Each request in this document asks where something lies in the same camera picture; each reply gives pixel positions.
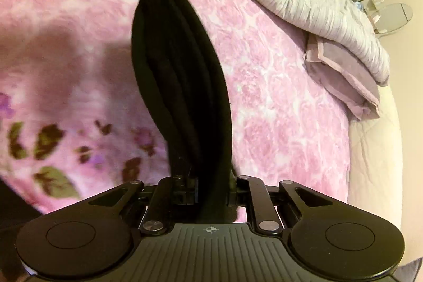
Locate grey white ribbed quilt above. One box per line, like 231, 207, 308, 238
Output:
187, 0, 391, 86

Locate white mattress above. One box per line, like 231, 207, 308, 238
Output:
344, 84, 408, 266

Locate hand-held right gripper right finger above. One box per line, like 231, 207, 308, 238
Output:
226, 175, 331, 234

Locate black pants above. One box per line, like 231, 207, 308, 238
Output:
130, 0, 246, 225

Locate lilac pillow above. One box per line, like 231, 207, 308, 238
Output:
304, 34, 381, 121

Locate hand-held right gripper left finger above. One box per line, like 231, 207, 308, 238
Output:
81, 174, 199, 234

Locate pink floral blanket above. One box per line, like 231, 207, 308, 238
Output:
0, 0, 351, 223

